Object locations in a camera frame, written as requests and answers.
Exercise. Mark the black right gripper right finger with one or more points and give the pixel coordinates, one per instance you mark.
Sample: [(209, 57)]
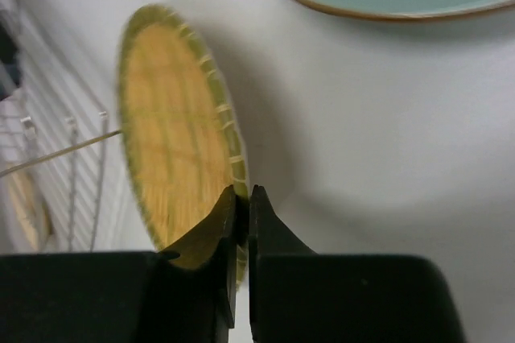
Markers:
[(276, 256)]

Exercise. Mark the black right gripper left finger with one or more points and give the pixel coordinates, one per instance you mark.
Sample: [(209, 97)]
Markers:
[(203, 263)]

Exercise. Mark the woven bamboo round plate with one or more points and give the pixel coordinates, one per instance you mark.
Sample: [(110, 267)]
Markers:
[(180, 134)]

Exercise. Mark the beige plate with orange leaves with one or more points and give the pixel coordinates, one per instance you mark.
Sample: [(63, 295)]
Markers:
[(30, 209)]

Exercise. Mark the metal wire dish rack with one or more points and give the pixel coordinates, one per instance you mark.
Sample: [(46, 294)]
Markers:
[(56, 124)]

